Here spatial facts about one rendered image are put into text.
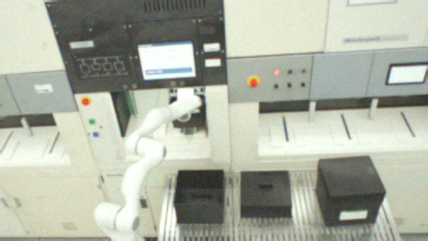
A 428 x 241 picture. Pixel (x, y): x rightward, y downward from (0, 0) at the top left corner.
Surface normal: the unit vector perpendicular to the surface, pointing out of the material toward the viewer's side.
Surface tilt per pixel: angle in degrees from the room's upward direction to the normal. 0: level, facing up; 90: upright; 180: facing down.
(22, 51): 90
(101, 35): 90
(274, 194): 0
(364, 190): 0
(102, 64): 90
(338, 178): 0
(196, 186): 90
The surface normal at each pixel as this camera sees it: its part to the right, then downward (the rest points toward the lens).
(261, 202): -0.12, -0.74
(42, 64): -0.08, 0.67
